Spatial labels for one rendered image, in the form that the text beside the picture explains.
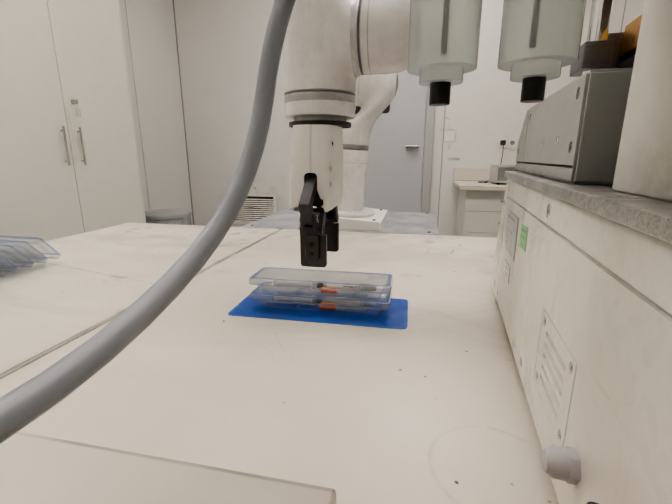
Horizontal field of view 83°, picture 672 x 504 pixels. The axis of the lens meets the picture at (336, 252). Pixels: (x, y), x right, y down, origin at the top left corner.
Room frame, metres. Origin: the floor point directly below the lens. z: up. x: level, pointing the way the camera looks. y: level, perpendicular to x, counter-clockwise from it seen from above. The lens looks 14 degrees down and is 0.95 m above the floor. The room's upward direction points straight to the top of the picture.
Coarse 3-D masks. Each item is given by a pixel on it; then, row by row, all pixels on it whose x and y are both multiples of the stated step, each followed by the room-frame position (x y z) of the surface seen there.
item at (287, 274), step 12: (252, 276) 0.48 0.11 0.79; (264, 276) 0.48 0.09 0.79; (276, 276) 0.48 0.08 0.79; (288, 276) 0.48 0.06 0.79; (300, 276) 0.48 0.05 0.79; (312, 276) 0.48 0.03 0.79; (324, 276) 0.48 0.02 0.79; (336, 276) 0.48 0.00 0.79; (348, 276) 0.48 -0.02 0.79; (360, 276) 0.48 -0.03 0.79; (372, 276) 0.48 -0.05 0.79; (384, 276) 0.48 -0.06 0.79
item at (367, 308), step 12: (252, 300) 0.47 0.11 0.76; (264, 300) 0.47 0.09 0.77; (276, 300) 0.47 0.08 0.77; (288, 300) 0.46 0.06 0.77; (300, 300) 0.46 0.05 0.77; (312, 300) 0.46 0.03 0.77; (324, 300) 0.45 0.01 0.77; (336, 300) 0.45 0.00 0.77; (348, 312) 0.46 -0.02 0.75; (360, 312) 0.46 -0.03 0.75; (372, 312) 0.45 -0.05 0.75
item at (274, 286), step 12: (264, 288) 0.48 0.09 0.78; (276, 288) 0.48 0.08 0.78; (288, 288) 0.47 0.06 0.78; (300, 288) 0.47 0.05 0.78; (312, 288) 0.46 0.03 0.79; (324, 288) 0.45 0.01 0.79; (336, 288) 0.45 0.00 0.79; (348, 288) 0.45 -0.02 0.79; (360, 288) 0.44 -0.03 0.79; (372, 288) 0.44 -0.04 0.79; (384, 288) 0.44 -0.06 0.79
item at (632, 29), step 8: (640, 16) 0.34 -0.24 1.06; (632, 24) 0.36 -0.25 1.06; (640, 24) 0.34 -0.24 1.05; (624, 32) 0.37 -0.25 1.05; (632, 32) 0.35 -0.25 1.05; (624, 40) 0.37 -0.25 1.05; (632, 40) 0.35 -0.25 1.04; (624, 48) 0.36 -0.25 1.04; (632, 48) 0.35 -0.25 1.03; (632, 56) 0.35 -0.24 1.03; (624, 64) 0.36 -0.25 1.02; (632, 64) 0.34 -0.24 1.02
